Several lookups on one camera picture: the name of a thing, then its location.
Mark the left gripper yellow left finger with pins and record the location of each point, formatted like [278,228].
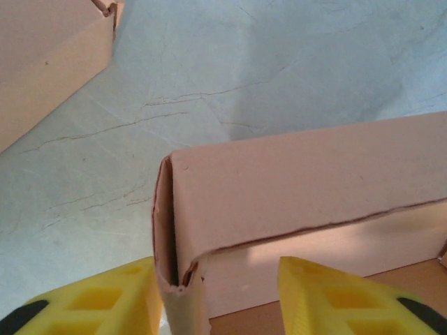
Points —
[97,303]

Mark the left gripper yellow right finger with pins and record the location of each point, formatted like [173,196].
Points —
[349,307]

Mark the orange cardboard sheet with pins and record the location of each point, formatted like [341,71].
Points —
[297,181]

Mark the pink paper box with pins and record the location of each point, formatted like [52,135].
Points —
[45,63]

